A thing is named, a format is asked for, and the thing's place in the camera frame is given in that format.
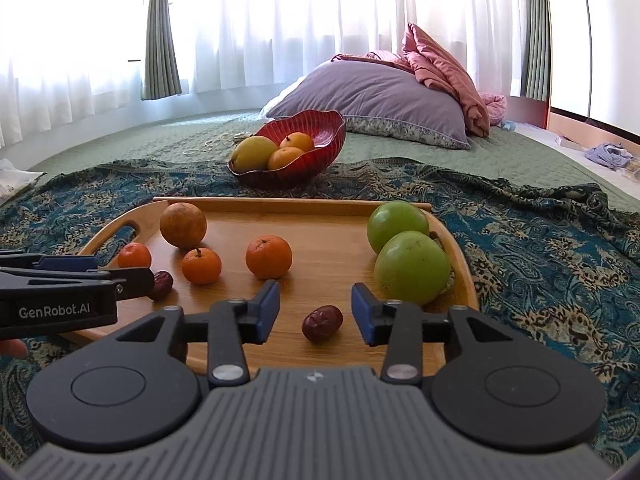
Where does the green apple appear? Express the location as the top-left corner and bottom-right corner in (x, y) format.
(367, 200), (431, 255)
(374, 231), (452, 307)

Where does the tangerine with green stem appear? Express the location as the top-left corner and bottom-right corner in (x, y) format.
(181, 247), (222, 285)

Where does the beige flat box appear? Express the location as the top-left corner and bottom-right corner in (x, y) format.
(555, 132), (588, 151)

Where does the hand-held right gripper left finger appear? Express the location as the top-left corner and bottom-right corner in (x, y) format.
(112, 280), (282, 387)

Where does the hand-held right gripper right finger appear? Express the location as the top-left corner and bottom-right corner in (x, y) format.
(351, 282), (521, 386)

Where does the paisley patterned pillow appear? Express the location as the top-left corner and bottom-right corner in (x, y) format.
(345, 115), (472, 151)

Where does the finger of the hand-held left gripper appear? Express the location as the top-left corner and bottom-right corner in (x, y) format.
(0, 267), (156, 303)
(0, 251), (101, 272)

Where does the white crumpled paper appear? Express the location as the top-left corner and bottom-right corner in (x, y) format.
(0, 157), (47, 206)

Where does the yellow green mango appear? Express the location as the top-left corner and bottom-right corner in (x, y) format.
(230, 135), (279, 173)

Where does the rough dull orange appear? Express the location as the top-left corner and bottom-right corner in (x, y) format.
(159, 202), (208, 250)

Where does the pink quilt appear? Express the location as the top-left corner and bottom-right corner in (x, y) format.
(332, 22), (493, 138)

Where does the smooth bright orange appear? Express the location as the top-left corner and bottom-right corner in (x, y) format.
(245, 235), (293, 281)

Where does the green quilted bedspread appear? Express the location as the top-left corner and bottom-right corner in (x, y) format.
(27, 107), (640, 213)

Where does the small tangerine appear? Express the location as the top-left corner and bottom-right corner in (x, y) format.
(117, 242), (152, 269)

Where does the white cloth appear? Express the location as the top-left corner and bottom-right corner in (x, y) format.
(259, 75), (307, 116)

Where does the white bed sheet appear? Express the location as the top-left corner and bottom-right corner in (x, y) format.
(515, 125), (640, 196)

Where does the dried red date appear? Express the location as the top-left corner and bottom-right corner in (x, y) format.
(301, 305), (344, 344)
(149, 270), (174, 302)

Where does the red ribbed glass bowl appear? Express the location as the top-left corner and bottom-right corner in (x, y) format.
(228, 109), (347, 190)

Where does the white charger cable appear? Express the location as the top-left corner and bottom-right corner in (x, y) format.
(182, 130), (256, 157)

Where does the light blue crumpled cloth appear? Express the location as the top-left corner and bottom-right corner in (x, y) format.
(585, 142), (633, 170)

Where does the wooden tray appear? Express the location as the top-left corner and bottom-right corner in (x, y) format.
(65, 196), (480, 376)

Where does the white sheer curtain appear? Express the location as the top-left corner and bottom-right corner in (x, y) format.
(0, 0), (528, 151)

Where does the wooden bed frame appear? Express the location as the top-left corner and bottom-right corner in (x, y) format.
(505, 95), (640, 161)

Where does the light pink cloth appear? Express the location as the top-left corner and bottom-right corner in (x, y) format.
(477, 92), (508, 126)

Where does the teal paisley blanket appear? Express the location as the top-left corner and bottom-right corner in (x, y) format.
(0, 157), (640, 471)

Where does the green curtain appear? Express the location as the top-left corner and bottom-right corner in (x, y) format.
(520, 0), (552, 103)
(141, 0), (182, 101)

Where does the purple pillow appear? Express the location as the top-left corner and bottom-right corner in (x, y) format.
(265, 57), (473, 141)

